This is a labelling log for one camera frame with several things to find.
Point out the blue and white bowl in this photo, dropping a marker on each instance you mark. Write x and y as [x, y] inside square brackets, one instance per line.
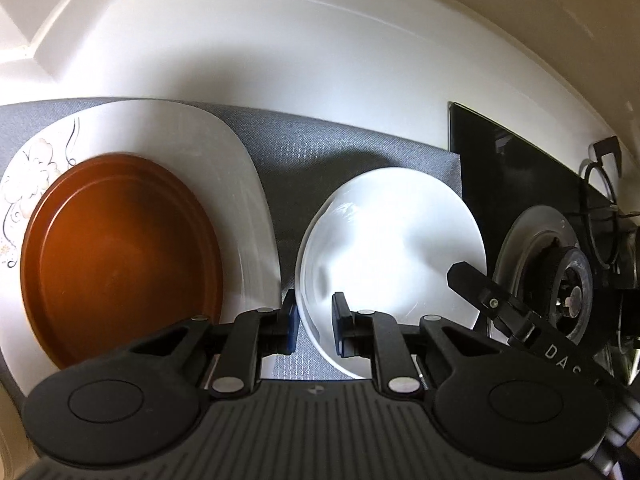
[385, 239]

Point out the left gas burner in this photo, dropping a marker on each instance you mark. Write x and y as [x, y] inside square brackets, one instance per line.
[541, 264]

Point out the brown red plate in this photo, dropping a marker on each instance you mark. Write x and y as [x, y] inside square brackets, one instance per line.
[116, 249]

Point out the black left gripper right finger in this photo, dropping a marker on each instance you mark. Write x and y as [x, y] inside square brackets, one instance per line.
[387, 345]

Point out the black pan support grate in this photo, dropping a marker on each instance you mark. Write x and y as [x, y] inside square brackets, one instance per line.
[613, 243]

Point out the grey dish mat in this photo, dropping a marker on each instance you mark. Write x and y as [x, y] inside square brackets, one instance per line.
[301, 162]

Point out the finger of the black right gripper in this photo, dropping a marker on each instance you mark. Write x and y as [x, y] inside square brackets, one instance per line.
[505, 311]

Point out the black gas stove top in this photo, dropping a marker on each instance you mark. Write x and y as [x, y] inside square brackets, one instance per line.
[502, 176]

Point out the large white floral plate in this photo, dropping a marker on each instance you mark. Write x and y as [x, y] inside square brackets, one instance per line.
[41, 140]

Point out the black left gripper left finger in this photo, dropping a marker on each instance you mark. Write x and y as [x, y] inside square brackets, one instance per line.
[234, 351]

